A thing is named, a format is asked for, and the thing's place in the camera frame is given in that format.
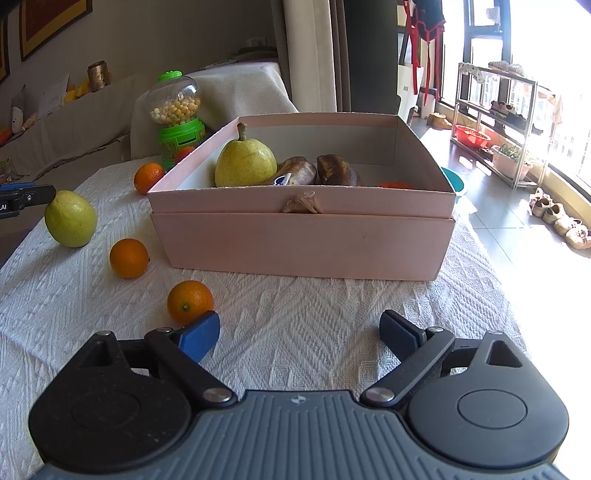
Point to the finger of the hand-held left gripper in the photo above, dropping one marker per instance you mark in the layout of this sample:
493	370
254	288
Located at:
39	194
18	186

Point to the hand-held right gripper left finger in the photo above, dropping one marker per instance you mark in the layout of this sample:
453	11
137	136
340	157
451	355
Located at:
203	334

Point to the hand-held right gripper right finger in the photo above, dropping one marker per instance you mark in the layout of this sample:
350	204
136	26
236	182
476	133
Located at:
397	332

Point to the orange tangerine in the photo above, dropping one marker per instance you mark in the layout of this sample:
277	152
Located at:
129	258
395	185
190	302

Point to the round yellow-green pear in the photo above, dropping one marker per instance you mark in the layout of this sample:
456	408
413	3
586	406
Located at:
70	225

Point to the tangerine with stem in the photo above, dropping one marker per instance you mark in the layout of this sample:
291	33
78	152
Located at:
147	179

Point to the pink cardboard box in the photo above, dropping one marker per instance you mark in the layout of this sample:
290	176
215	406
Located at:
300	240

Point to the brown spotted banana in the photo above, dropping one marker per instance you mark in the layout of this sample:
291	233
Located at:
337	171

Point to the brown banana with sticker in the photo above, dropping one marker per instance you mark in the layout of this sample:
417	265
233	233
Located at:
298	171

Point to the white plush toy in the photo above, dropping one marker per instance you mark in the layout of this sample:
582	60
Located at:
17	119

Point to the beige covered sofa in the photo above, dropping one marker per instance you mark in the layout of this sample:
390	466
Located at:
69	134

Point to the white textured tablecloth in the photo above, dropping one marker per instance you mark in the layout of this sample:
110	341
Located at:
300	332

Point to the white envelope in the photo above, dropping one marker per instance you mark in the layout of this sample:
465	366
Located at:
51	94

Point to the yellow toys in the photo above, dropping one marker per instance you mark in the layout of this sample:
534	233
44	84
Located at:
76	92

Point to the brass cup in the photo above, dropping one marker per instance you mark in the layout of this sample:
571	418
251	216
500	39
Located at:
99	76

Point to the narrow gold framed picture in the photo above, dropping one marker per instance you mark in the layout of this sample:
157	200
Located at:
3	50

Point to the teal plastic basin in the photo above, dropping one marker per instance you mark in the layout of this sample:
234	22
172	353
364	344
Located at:
455	184

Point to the green candy dispenser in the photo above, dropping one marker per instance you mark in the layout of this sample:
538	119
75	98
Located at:
178	106

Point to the wide gold framed picture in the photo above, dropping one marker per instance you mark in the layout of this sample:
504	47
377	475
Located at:
51	23

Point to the white planter with greens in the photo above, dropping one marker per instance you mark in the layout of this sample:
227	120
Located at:
510	161

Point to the red plastic basin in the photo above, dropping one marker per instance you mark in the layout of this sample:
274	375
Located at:
472	137

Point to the white cloth covered chair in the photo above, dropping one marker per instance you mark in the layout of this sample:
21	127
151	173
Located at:
231	92

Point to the white board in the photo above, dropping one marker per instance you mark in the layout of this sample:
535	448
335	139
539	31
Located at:
408	92

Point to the metal shoe rack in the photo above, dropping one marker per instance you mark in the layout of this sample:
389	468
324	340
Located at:
531	120

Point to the beige curtain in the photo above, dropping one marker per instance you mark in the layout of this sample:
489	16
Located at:
314	50

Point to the red and black garment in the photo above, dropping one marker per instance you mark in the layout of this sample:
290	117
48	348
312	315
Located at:
427	18

